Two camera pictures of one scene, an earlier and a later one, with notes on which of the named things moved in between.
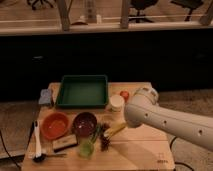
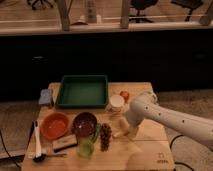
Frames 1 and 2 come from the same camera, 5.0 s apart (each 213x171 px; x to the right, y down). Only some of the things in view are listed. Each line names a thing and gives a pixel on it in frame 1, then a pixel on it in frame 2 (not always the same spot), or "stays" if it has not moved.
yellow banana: [114, 129] → [124, 126]
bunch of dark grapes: [104, 141] stays
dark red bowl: [84, 124] stays
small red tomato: [125, 94] stays
